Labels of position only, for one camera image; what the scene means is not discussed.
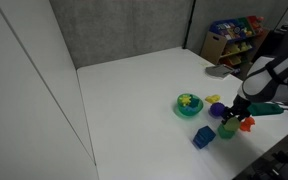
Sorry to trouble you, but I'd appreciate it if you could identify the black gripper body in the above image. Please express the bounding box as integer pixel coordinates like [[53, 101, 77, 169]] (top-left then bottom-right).
[[231, 94, 252, 116]]

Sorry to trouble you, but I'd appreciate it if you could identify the lime green block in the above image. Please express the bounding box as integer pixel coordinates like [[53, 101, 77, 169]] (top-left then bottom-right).
[[223, 117, 242, 132]]

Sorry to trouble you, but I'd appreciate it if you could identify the dark green block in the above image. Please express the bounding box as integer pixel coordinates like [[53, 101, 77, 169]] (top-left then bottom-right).
[[217, 123, 237, 140]]

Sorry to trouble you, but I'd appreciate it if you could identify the blue block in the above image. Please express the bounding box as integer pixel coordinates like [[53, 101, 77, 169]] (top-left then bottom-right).
[[192, 125, 217, 150]]

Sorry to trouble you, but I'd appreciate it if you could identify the orange animal toy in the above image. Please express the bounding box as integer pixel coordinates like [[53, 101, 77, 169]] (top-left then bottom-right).
[[239, 116, 256, 133]]

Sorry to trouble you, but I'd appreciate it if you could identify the purple bumpy ball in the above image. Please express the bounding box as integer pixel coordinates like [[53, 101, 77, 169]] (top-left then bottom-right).
[[209, 102, 226, 118]]

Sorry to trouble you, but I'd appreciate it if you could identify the yellow bear toy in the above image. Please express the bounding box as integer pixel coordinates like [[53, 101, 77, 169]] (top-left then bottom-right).
[[204, 94, 222, 104]]

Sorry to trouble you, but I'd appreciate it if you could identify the teal rubber toy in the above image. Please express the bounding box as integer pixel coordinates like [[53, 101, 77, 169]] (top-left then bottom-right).
[[189, 95, 201, 108]]

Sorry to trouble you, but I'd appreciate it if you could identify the light blue rubber toy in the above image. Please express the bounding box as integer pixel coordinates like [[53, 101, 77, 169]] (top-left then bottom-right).
[[183, 104, 200, 114]]

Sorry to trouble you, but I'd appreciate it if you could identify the yellow spiky toy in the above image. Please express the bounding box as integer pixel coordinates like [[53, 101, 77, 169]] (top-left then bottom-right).
[[179, 94, 193, 107]]

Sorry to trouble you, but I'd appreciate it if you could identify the green plastic bowl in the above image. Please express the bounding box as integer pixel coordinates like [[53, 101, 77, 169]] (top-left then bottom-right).
[[176, 93, 204, 118]]

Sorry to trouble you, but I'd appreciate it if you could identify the toy shelf with colourful bins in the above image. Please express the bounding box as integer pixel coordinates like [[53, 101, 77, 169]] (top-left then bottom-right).
[[200, 15, 267, 68]]

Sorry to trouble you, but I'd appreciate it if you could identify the green wrist camera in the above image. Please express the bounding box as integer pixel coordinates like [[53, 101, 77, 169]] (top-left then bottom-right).
[[248, 102, 284, 117]]

